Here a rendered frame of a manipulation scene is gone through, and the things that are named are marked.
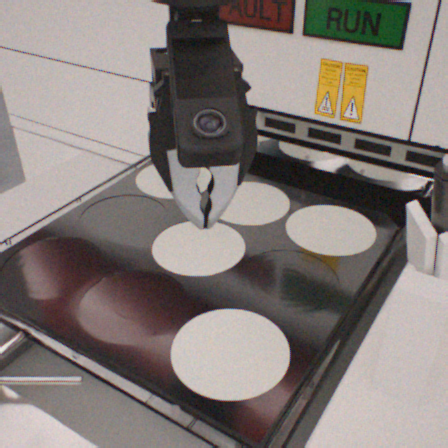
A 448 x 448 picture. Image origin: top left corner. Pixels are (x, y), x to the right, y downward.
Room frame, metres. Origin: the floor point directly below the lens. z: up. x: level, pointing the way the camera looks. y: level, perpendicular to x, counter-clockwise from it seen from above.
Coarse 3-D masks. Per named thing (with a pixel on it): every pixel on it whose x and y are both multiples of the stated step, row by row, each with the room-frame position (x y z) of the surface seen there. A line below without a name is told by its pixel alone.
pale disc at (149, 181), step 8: (152, 168) 0.63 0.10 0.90; (200, 168) 0.64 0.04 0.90; (144, 176) 0.61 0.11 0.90; (152, 176) 0.61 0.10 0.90; (160, 176) 0.61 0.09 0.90; (200, 176) 0.61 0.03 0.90; (208, 176) 0.61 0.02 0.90; (144, 184) 0.59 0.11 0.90; (152, 184) 0.59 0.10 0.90; (160, 184) 0.59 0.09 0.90; (200, 184) 0.59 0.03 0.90; (144, 192) 0.57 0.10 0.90; (152, 192) 0.57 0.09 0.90; (160, 192) 0.57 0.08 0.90; (168, 192) 0.57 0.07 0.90; (200, 192) 0.57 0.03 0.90
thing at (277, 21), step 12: (240, 0) 0.68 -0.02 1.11; (252, 0) 0.67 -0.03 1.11; (264, 0) 0.66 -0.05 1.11; (276, 0) 0.65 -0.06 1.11; (288, 0) 0.64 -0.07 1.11; (228, 12) 0.69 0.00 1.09; (240, 12) 0.68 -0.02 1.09; (252, 12) 0.67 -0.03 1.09; (264, 12) 0.66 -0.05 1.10; (276, 12) 0.65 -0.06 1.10; (288, 12) 0.64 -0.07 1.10; (252, 24) 0.67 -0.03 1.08; (264, 24) 0.66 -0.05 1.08; (276, 24) 0.65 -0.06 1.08; (288, 24) 0.64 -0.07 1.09
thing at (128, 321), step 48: (288, 192) 0.57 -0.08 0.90; (48, 240) 0.47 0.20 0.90; (96, 240) 0.47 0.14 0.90; (144, 240) 0.47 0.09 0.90; (288, 240) 0.47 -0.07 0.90; (384, 240) 0.47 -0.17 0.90; (0, 288) 0.39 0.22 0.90; (48, 288) 0.39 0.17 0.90; (96, 288) 0.39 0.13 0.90; (144, 288) 0.39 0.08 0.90; (192, 288) 0.39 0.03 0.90; (240, 288) 0.39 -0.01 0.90; (288, 288) 0.39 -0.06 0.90; (336, 288) 0.39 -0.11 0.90; (96, 336) 0.32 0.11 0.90; (144, 336) 0.32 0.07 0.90; (288, 336) 0.32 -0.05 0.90; (144, 384) 0.28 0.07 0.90; (288, 384) 0.27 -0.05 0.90; (240, 432) 0.23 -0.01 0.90
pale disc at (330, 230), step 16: (304, 208) 0.53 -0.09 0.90; (320, 208) 0.53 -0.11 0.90; (336, 208) 0.53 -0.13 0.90; (288, 224) 0.50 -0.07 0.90; (304, 224) 0.50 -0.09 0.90; (320, 224) 0.50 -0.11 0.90; (336, 224) 0.50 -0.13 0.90; (352, 224) 0.50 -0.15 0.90; (368, 224) 0.50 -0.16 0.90; (304, 240) 0.47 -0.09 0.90; (320, 240) 0.47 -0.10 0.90; (336, 240) 0.47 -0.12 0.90; (352, 240) 0.47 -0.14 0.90; (368, 240) 0.47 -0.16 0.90
